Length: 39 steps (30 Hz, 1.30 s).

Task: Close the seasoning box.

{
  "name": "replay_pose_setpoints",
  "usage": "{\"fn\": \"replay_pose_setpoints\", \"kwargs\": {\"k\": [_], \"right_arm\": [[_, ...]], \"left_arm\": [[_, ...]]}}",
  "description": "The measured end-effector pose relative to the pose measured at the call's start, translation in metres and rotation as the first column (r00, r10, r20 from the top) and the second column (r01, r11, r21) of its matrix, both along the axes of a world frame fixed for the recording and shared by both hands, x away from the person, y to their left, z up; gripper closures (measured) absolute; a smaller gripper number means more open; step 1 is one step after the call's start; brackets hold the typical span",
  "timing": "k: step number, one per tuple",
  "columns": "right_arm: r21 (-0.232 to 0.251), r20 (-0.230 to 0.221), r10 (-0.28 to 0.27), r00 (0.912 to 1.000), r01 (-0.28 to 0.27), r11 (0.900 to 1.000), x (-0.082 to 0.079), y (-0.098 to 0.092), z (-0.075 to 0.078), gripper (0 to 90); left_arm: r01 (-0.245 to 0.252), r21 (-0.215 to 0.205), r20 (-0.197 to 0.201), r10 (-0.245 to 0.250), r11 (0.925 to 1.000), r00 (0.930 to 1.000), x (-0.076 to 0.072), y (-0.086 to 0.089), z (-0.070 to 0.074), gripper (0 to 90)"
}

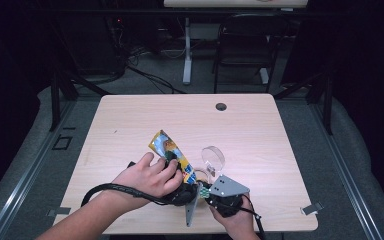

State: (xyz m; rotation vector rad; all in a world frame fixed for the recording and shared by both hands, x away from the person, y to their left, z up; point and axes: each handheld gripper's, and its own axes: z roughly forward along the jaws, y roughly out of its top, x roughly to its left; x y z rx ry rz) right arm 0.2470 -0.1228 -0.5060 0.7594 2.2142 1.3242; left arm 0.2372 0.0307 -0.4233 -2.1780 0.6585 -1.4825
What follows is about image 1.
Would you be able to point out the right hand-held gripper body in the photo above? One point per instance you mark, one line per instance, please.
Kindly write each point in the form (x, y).
(228, 188)

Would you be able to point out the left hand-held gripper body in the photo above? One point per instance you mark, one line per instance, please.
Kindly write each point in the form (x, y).
(185, 195)

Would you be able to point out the clear glass cup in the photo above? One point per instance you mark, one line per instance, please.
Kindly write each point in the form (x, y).
(213, 158)

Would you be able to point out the yellow spout pouch green cap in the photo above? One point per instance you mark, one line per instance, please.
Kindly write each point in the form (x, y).
(163, 143)

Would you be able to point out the person's right hand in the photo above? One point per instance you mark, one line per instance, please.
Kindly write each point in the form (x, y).
(240, 223)

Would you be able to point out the person's left hand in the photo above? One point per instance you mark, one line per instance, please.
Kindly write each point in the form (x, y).
(146, 180)

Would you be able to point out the grey tape piece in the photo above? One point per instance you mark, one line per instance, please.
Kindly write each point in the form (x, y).
(58, 211)
(311, 208)

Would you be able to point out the white desk leg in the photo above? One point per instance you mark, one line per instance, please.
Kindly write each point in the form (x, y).
(264, 76)
(187, 66)

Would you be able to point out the black metal stand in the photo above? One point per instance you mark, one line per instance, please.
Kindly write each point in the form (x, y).
(328, 106)
(56, 100)

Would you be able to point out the black metal chair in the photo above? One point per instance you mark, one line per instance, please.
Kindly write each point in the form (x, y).
(246, 43)

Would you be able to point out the metal floor rail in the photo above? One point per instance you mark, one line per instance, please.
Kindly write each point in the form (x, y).
(30, 173)
(343, 166)

